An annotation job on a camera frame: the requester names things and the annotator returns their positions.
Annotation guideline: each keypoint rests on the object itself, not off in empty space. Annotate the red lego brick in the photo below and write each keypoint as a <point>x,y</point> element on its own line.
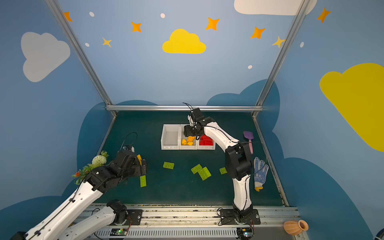
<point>206,141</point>

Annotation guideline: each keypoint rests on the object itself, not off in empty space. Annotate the purple pink toy spatula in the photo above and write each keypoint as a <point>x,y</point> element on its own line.
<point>249,136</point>

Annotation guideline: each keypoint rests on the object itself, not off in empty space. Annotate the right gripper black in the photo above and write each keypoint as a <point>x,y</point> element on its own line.
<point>189,130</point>

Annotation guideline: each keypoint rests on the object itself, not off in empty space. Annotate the orange-yellow small lego cube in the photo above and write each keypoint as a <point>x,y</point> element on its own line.
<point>188,141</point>

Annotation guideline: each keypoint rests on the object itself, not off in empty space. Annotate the aluminium rail frame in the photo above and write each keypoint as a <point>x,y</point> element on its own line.
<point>163,222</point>

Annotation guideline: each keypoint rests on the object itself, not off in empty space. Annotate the green large lego brick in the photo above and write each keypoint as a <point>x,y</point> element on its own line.
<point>204,173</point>

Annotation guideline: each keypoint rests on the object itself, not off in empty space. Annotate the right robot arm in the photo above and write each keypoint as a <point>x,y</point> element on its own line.
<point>238,158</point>

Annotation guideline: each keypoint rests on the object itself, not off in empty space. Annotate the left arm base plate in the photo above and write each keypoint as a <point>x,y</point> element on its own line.
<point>130,217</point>

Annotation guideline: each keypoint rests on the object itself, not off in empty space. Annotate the middle white bin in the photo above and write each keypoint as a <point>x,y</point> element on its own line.
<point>181,135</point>

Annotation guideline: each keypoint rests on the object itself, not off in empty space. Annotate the left white bin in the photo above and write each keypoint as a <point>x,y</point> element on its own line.
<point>170,139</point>

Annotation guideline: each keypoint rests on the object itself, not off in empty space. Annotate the white bin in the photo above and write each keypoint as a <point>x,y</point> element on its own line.
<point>170,139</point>
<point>181,135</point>
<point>205,147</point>

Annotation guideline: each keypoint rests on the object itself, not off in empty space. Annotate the terracotta clay vase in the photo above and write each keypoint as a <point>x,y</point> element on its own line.
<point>294,228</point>

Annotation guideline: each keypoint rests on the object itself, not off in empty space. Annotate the green lego brick angled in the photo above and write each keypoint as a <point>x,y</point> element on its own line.
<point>196,169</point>

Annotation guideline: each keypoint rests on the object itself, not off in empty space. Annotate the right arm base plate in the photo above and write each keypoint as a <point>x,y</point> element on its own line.
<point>233,217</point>

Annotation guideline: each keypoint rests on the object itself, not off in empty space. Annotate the yellow lego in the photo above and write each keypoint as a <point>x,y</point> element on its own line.
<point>140,159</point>

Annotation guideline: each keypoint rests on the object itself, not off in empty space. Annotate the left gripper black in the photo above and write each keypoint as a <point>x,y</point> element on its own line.
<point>139,167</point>

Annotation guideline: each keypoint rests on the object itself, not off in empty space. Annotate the right white bin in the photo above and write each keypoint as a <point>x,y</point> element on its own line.
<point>205,147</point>

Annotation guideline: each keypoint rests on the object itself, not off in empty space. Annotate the blue white patterned glove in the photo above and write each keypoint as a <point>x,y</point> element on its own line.
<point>260,173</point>

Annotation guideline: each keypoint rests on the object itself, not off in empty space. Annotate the potted flower plant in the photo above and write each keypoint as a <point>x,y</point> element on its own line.
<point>97,161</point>

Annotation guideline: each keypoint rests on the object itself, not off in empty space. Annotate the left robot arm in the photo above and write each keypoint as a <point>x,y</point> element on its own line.
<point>57,226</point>

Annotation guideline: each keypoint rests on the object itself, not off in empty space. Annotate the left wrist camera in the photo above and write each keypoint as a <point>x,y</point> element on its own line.
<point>128,148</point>

